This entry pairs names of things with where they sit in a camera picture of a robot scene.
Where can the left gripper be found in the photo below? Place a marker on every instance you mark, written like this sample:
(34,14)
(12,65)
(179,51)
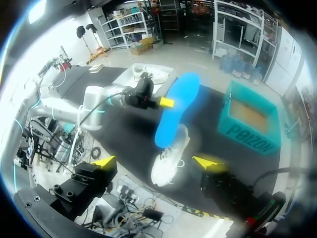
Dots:
(140,93)

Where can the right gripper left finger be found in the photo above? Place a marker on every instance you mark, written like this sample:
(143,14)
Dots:
(84,182)

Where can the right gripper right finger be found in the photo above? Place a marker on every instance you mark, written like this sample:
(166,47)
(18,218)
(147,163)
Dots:
(223,188)

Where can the blue and black insole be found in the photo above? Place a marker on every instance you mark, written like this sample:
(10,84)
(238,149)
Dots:
(177,109)

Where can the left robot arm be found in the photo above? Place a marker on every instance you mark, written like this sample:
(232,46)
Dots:
(67,106)

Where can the white shoe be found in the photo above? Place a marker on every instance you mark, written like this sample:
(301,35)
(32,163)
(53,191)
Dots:
(154,74)
(171,158)

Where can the teal box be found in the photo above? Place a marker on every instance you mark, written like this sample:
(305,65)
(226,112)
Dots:
(247,124)

